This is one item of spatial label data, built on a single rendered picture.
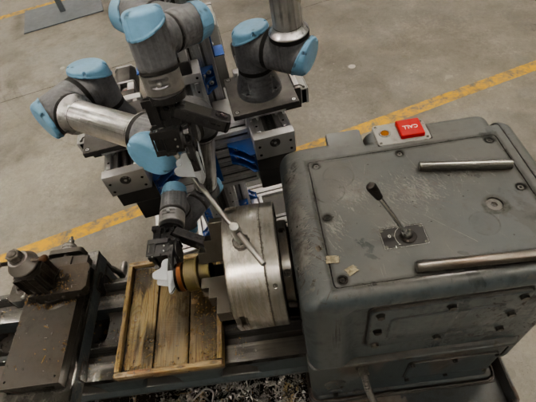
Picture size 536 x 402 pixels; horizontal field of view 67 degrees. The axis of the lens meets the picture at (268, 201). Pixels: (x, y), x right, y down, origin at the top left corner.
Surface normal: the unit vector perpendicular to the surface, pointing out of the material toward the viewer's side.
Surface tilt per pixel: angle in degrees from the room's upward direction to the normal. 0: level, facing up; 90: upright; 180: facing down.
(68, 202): 0
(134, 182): 90
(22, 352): 0
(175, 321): 0
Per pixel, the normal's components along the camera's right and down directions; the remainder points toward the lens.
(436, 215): -0.13, -0.62
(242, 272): -0.05, -0.05
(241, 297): 0.00, 0.29
